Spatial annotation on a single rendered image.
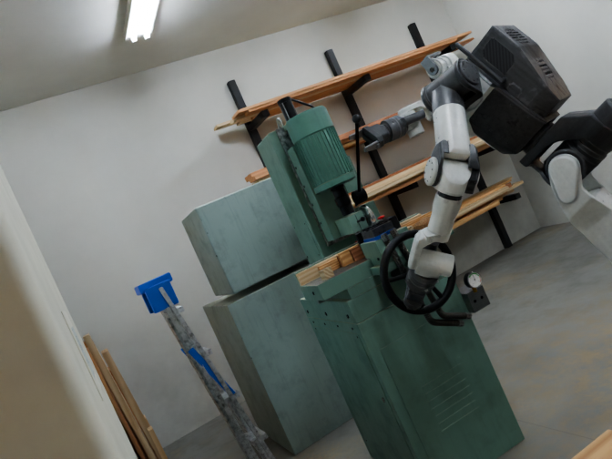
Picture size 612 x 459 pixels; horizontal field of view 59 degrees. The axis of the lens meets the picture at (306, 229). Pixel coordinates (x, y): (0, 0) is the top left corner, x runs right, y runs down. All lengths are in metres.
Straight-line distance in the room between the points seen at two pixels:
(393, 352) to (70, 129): 3.17
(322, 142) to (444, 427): 1.16
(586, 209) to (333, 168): 0.88
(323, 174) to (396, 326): 0.63
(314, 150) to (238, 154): 2.54
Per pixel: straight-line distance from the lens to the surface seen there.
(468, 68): 1.65
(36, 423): 0.42
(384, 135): 2.15
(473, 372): 2.24
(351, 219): 2.12
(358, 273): 1.99
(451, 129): 1.53
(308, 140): 2.11
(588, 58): 5.27
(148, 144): 4.49
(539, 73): 1.75
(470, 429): 2.26
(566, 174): 1.76
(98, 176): 4.39
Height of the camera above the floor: 1.16
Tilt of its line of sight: 2 degrees down
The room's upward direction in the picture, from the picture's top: 24 degrees counter-clockwise
